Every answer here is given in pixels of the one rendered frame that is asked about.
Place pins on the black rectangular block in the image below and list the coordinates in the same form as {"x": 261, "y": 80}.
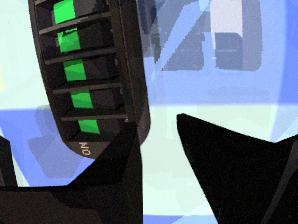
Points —
{"x": 7, "y": 171}

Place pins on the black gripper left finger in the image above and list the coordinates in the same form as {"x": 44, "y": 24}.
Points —
{"x": 109, "y": 191}

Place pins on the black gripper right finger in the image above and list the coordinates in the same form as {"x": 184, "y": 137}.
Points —
{"x": 243, "y": 178}

